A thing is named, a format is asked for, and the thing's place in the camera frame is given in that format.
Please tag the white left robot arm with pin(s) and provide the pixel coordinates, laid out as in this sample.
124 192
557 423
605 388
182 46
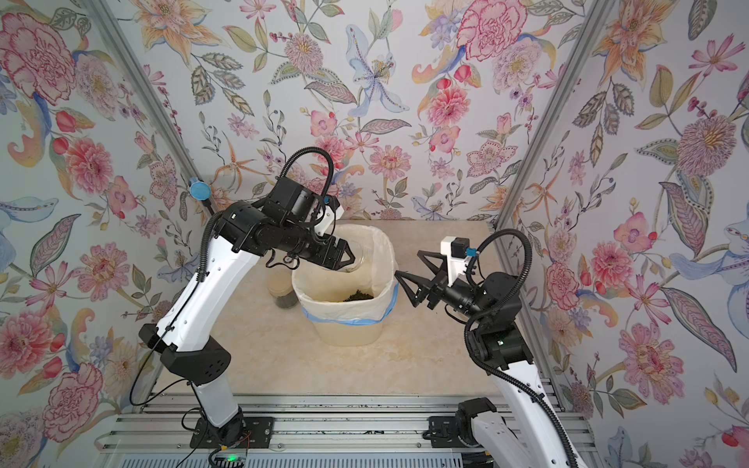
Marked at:
291 219

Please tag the black round-base stand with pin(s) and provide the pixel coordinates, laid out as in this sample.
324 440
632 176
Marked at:
202 193

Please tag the aluminium corner post left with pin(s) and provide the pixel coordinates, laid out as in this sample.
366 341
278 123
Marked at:
115 39

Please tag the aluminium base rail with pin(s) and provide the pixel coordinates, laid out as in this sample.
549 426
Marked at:
320 413

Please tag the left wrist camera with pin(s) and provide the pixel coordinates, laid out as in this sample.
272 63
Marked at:
333 211

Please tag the aluminium corner post right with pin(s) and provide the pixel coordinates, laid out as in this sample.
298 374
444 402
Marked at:
592 26

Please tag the beige lid tea jar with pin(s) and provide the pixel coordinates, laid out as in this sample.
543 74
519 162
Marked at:
280 287

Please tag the cream trash bin with liner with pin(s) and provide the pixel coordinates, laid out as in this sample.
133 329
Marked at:
349 309

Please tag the aluminium corner post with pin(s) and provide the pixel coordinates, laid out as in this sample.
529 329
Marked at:
592 26
115 39

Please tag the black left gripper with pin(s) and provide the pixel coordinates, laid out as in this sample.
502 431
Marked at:
326 253

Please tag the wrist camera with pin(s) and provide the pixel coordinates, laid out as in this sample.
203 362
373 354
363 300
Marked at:
333 211
458 253

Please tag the clear glass tea jar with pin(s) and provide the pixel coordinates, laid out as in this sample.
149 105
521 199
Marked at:
359 256

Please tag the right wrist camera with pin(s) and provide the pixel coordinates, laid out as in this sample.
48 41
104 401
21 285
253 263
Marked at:
458 253

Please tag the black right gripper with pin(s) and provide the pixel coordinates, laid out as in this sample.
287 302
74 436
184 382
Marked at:
445 292

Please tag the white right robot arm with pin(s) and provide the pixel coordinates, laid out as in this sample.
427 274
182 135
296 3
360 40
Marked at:
488 309

